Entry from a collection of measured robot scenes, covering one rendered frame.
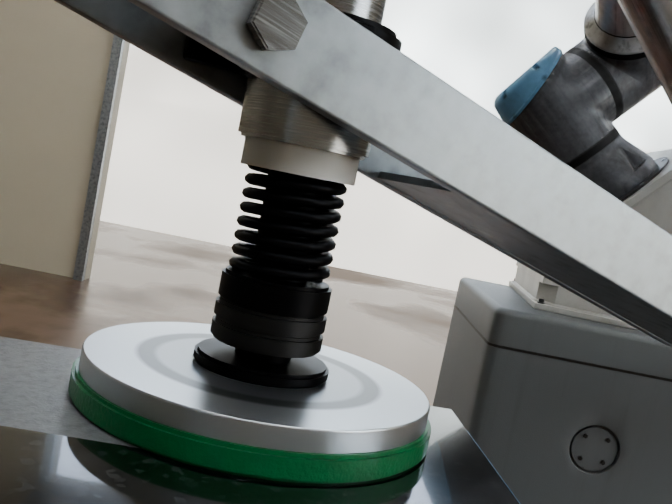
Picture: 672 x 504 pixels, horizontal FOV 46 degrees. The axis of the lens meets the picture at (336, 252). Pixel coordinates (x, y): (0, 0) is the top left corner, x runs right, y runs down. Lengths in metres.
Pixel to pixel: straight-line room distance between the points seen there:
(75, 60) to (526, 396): 4.60
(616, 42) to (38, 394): 1.16
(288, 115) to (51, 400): 0.20
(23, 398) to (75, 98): 5.08
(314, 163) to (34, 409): 0.20
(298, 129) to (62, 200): 5.11
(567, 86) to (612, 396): 0.52
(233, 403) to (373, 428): 0.07
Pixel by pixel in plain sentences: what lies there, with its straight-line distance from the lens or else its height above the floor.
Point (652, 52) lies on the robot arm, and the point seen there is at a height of 1.23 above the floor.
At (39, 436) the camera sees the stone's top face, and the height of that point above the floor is 0.85.
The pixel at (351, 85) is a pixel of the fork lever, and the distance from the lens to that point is 0.43.
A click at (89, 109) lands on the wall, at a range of 5.49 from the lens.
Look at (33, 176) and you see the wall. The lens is 5.60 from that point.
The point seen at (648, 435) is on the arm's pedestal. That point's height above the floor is 0.70.
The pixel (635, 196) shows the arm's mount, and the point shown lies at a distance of 1.38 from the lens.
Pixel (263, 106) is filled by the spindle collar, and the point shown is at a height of 1.03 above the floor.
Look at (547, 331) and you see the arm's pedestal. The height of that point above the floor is 0.83.
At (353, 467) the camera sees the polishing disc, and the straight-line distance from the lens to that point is 0.42.
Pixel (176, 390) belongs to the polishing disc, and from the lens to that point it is 0.43.
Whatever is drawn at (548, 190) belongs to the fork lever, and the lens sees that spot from 0.51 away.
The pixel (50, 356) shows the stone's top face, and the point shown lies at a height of 0.85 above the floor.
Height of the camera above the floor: 1.00
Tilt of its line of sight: 5 degrees down
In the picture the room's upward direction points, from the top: 11 degrees clockwise
